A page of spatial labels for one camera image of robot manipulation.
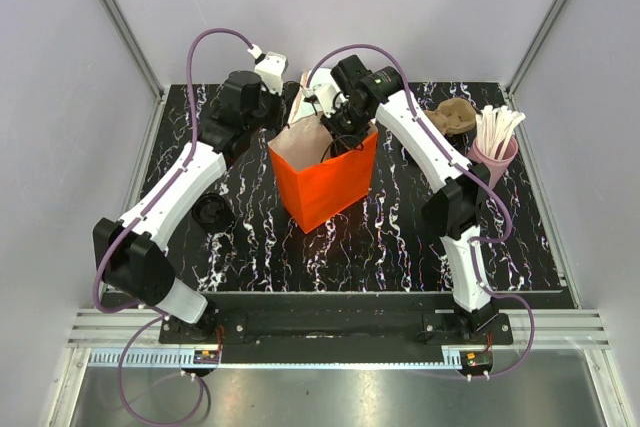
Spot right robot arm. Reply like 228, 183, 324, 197
319, 55, 497, 344

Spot white folded towel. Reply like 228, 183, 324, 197
288, 68, 337, 123

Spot white wooden stir sticks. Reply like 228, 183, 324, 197
475, 105, 526, 160

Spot orange paper bag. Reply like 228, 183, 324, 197
268, 114, 378, 233

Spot pink cup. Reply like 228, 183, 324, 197
467, 136, 519, 189

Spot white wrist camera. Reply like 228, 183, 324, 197
302, 83, 342, 117
248, 44, 288, 95

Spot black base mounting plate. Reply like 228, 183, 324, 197
159, 292, 514, 366

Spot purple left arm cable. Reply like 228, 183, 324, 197
92, 26, 261, 423

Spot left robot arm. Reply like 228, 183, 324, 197
92, 67, 284, 343

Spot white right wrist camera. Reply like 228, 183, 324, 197
302, 83, 342, 117

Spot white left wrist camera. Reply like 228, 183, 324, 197
248, 44, 288, 95

